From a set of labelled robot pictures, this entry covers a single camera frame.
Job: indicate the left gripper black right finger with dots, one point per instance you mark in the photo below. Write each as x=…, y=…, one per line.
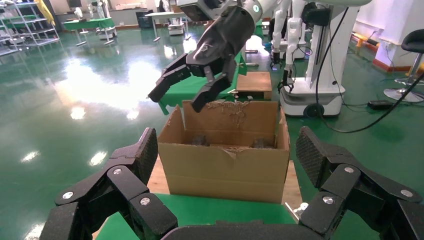
x=348, y=185

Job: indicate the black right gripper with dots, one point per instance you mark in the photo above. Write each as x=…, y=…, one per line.
x=222, y=43

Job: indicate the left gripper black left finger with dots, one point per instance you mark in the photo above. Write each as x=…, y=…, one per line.
x=126, y=180

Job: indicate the large open cardboard carton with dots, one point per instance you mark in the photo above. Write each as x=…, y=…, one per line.
x=225, y=175

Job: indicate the green table cloth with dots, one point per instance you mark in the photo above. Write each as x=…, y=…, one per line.
x=180, y=93
x=215, y=210

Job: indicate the silver binder clip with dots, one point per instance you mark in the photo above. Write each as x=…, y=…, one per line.
x=233, y=93
x=298, y=209

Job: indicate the black foam insert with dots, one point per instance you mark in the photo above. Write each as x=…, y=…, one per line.
x=259, y=143
x=199, y=140

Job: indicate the small white wheeled base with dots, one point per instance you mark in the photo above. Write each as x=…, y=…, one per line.
x=106, y=33
x=175, y=29

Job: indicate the white background table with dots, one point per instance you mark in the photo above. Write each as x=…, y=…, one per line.
x=165, y=14

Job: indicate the black power adapter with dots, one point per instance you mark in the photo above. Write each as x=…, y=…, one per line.
x=380, y=104

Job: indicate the green covered background table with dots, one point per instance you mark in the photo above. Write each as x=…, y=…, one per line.
x=89, y=24
x=257, y=31

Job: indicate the white robot column and base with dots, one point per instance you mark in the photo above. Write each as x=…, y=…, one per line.
x=318, y=89

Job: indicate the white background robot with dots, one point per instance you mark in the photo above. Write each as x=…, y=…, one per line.
x=291, y=36

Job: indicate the black swivel stool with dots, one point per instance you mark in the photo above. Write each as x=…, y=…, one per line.
x=414, y=39

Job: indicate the yellow hanging cloth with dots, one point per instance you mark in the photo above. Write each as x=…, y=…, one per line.
x=44, y=11

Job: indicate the white metal shelf rack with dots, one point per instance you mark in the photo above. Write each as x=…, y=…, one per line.
x=30, y=43

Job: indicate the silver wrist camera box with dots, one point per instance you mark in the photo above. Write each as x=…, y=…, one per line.
x=195, y=11

